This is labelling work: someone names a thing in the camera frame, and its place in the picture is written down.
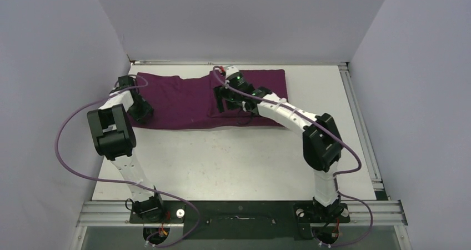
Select purple cloth wrap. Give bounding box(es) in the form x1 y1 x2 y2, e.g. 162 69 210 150
130 72 279 130

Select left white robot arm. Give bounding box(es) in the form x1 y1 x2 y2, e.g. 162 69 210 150
87 76 166 223

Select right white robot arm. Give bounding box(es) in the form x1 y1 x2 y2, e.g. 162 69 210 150
212 66 349 222

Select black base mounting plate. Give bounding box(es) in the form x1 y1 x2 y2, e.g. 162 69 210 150
126 201 350 244

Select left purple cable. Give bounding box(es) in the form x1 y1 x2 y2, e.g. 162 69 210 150
54 74 201 249

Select purple cable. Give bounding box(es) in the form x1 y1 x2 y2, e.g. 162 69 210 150
212 66 374 249
54 74 201 249

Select aluminium frame rail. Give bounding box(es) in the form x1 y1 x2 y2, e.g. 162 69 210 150
76 201 408 227

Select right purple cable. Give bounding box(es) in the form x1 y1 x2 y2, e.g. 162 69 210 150
212 66 374 249

